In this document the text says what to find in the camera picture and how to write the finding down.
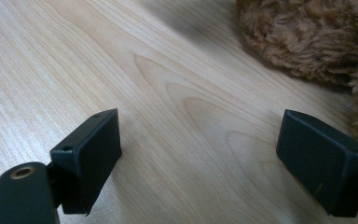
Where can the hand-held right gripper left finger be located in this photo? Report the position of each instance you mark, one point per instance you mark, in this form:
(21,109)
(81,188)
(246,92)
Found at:
(87,161)

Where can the brown plush toy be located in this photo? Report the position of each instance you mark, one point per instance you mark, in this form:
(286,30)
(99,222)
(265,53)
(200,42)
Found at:
(307,34)

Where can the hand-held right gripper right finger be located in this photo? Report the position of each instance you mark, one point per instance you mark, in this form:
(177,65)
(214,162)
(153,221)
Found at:
(320,161)

